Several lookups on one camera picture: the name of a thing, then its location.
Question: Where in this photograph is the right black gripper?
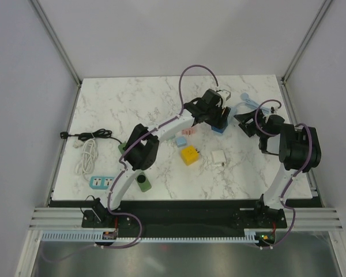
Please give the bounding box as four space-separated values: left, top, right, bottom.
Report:
234 108 267 138

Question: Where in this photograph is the light blue power strip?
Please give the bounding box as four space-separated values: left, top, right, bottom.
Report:
227 105 238 123

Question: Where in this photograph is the dark blue cube adapter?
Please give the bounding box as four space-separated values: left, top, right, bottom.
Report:
210 119 229 136

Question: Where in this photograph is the pink cube plug adapter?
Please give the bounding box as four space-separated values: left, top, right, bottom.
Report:
181 128 196 136

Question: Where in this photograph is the light blue plug adapter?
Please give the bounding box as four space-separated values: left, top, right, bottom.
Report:
175 137 187 147

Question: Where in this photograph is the white USB charger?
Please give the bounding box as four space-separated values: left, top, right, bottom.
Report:
211 150 227 166

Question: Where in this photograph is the yellow cube plug adapter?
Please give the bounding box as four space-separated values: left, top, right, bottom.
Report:
180 145 200 166

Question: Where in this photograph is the green power strip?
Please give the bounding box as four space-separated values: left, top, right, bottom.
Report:
117 141 152 193

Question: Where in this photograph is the teal USB power strip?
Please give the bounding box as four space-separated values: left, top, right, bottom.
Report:
89 176 114 190

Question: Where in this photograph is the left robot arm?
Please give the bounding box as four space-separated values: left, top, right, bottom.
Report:
95 89 231 227

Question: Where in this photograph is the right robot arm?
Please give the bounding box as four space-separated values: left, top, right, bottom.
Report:
234 110 322 228

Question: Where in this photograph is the light blue power cable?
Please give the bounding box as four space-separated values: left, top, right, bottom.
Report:
236 92 277 115

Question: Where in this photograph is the white slotted cable duct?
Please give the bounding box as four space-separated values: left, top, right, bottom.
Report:
41 229 261 244

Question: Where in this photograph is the white power cable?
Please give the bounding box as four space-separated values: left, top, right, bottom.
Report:
73 138 100 175

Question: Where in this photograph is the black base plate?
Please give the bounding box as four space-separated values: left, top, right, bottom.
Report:
81 200 287 237

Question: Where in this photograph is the right aluminium frame post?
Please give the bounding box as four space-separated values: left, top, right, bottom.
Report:
280 0 334 85

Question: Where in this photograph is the aluminium frame post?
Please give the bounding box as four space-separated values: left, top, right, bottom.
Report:
280 0 334 85
28 0 83 84

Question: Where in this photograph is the left aluminium frame post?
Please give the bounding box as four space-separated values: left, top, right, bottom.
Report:
28 0 83 84

